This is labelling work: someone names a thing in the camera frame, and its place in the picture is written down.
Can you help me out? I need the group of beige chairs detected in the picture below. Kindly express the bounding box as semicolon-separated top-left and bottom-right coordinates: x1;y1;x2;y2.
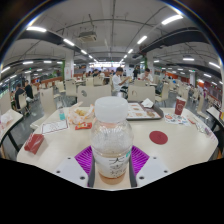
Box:
13;74;214;116

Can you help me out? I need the neighbouring beige table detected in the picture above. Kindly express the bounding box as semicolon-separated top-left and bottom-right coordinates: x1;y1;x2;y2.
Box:
0;109;24;158
205;105;224;130

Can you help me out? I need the dark food tray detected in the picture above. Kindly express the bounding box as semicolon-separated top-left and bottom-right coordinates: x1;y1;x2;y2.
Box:
126;101;165;121

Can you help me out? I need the flat round red coaster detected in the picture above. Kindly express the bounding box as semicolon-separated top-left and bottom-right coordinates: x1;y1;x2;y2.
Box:
148;130;169;146

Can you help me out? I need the person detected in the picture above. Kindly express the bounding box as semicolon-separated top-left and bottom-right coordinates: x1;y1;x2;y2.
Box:
24;79;35;102
14;83;27;111
112;66;130;98
139;68;154;83

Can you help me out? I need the red paper cup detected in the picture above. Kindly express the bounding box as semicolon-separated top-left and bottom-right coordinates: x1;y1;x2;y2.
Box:
174;96;187;117

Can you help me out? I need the ceiling air conditioner unit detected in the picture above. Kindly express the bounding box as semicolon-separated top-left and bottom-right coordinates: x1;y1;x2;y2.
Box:
78;30;98;43

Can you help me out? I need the clear white-capped drink bottle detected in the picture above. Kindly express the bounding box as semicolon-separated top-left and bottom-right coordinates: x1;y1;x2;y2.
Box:
90;96;135;186

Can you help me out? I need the white printed leaflet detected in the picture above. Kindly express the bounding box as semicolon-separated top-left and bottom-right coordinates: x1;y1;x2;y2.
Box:
40;119;70;135

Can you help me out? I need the red paper carton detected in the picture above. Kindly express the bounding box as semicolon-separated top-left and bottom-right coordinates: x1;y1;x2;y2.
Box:
23;133;45;155

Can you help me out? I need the group of ceiling lights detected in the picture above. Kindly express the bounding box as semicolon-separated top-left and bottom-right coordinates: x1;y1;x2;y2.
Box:
0;13;223;88

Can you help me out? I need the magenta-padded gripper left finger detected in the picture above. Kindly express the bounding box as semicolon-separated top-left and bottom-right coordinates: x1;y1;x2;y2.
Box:
53;145;96;189

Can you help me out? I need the red sauce packet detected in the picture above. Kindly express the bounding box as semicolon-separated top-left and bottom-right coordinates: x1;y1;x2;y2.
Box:
74;122;93;131
186;116;198;125

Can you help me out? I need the clear plastic packet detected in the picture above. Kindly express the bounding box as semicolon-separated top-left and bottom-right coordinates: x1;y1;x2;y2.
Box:
196;121;214;138

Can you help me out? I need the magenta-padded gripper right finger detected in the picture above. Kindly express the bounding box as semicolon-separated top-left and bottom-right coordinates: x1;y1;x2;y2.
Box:
128;145;173;189

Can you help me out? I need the white crumpled napkin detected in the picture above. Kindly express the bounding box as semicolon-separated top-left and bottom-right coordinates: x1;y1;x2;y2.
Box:
141;98;155;109

